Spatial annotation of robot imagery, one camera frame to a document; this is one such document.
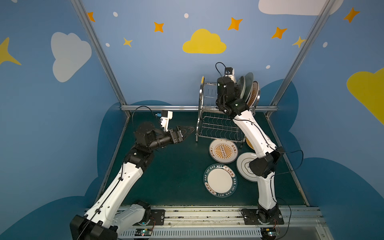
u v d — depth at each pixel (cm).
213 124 108
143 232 70
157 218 74
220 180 86
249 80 81
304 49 85
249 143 57
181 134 56
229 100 59
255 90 78
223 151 99
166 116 60
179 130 56
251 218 74
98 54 84
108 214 39
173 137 57
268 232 71
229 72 64
